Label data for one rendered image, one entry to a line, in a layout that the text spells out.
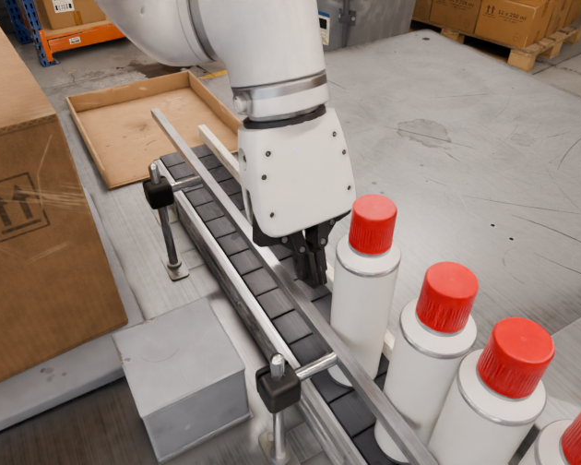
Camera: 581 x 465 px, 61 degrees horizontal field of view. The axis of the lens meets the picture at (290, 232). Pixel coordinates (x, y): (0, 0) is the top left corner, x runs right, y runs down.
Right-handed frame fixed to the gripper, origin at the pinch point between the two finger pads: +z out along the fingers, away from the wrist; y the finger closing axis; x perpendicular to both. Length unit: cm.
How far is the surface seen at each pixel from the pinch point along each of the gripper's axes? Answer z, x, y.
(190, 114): -9, 59, 8
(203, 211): -0.8, 23.6, -3.4
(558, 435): 0.1, -27.5, -0.3
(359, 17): -19, 157, 121
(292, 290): 0.2, -2.9, -3.7
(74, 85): -9, 302, 8
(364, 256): -5.7, -12.0, -1.2
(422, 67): -7, 55, 65
